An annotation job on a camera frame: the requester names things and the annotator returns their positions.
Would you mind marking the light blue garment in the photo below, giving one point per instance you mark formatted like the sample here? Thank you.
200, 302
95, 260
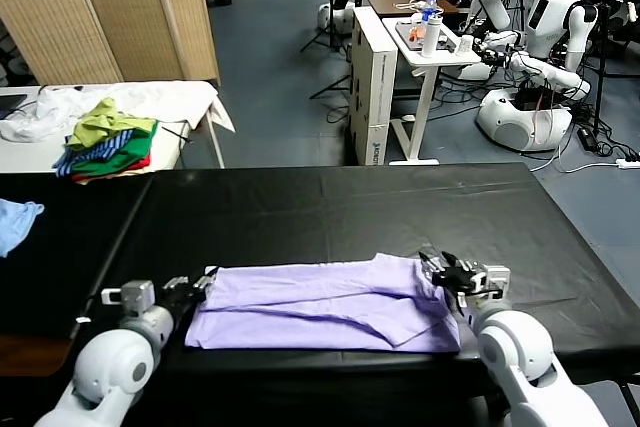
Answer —
15, 227

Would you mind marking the black laptop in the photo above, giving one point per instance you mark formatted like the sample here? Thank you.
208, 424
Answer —
11, 106

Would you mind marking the black pole stand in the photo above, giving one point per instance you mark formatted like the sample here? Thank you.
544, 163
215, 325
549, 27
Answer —
599, 72

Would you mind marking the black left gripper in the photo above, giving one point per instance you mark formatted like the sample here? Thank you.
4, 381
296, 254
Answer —
177, 302

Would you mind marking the white table cloth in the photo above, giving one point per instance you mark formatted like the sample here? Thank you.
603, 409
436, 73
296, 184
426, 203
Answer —
170, 99

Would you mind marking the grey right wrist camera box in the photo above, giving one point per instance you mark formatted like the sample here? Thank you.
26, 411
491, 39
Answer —
497, 279

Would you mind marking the blue striped garment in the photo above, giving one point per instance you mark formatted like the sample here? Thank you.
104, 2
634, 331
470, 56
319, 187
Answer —
107, 146

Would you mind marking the lavender t-shirt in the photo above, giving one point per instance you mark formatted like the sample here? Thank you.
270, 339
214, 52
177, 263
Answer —
320, 307

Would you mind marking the white folding side table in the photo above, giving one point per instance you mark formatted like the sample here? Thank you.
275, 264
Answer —
30, 154

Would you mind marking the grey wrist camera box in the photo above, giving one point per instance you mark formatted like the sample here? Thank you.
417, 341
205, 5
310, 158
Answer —
132, 297
497, 279

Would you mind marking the small white robot base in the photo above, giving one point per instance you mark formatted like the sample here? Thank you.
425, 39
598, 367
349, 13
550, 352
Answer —
342, 19

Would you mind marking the crumpled white garment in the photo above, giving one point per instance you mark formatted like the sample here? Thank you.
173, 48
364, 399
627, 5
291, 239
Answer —
45, 114

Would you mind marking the beige garment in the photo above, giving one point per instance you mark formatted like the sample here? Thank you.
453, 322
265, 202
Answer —
120, 174

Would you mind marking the white paper cup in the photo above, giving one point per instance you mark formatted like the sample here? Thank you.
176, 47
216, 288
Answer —
466, 44

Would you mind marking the white power strip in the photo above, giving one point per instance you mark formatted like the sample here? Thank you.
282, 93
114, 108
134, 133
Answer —
627, 163

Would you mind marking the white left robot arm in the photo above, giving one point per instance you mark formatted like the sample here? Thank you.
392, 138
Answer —
115, 362

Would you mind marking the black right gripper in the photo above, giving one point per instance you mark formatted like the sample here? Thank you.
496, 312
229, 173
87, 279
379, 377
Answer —
462, 282

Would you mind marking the grey tray with orange item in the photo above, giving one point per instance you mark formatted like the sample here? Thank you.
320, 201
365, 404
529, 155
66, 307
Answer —
407, 37

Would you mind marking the white thermos bottle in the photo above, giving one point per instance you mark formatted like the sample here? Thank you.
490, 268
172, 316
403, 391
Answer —
430, 39

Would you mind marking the black tripod stand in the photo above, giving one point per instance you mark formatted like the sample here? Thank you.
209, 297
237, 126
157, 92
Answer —
330, 89
331, 7

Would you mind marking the tall white cardboard box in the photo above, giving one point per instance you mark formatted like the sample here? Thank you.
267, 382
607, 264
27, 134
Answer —
375, 92

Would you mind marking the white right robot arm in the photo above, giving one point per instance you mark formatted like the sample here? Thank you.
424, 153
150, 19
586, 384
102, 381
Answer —
520, 347

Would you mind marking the lime green garment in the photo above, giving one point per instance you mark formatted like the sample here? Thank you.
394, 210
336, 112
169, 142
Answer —
102, 122

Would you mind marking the clear water bottle blue cap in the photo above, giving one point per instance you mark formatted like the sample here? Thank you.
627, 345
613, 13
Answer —
429, 7

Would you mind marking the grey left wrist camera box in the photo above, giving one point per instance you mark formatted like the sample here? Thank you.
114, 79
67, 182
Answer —
132, 297

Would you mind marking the large black table cover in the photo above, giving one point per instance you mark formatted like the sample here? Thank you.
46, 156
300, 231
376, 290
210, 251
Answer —
350, 212

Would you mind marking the red garment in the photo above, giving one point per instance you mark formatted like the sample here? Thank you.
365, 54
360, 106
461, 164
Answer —
137, 166

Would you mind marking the bamboo folding screen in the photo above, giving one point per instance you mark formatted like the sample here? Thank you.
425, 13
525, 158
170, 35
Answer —
100, 12

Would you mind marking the black power adapter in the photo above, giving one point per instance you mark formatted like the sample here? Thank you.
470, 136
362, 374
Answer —
586, 138

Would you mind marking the white standing desk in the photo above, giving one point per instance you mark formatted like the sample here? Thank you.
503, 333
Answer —
425, 92

